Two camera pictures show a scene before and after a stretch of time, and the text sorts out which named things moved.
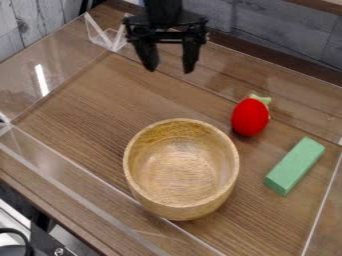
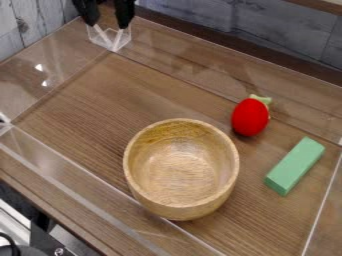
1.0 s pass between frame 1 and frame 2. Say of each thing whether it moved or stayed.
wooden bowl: stayed
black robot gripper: moved
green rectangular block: stayed
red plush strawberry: stayed
